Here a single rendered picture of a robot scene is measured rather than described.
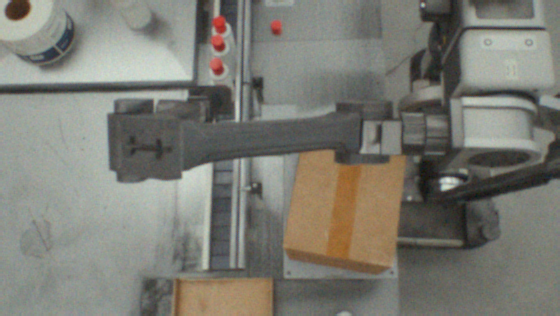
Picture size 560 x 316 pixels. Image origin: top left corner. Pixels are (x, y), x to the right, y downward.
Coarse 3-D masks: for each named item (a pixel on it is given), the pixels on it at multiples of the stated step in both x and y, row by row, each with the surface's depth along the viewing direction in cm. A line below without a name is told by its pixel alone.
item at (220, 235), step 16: (224, 0) 158; (224, 16) 156; (240, 96) 148; (240, 112) 146; (224, 160) 142; (240, 160) 142; (224, 176) 141; (240, 176) 140; (224, 192) 139; (224, 208) 138; (224, 224) 137; (224, 240) 136; (224, 256) 134
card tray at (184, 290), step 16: (176, 288) 135; (192, 288) 137; (208, 288) 136; (224, 288) 136; (240, 288) 136; (256, 288) 136; (272, 288) 134; (176, 304) 135; (192, 304) 135; (208, 304) 135; (224, 304) 135; (240, 304) 135; (256, 304) 134; (272, 304) 133
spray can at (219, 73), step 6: (216, 60) 129; (210, 66) 128; (216, 66) 128; (222, 66) 129; (210, 72) 132; (216, 72) 129; (222, 72) 131; (228, 72) 133; (216, 78) 132; (222, 78) 132; (228, 78) 134; (228, 84) 136; (234, 90) 143; (234, 96) 145
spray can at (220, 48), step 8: (216, 40) 130; (224, 40) 135; (216, 48) 131; (224, 48) 133; (216, 56) 134; (224, 56) 134; (232, 56) 139; (232, 64) 141; (232, 72) 144; (232, 80) 148
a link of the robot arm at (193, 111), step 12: (120, 108) 65; (132, 108) 65; (144, 108) 67; (180, 108) 93; (192, 108) 94; (204, 108) 101; (192, 120) 91; (204, 120) 101; (120, 180) 67; (132, 180) 66; (144, 180) 68
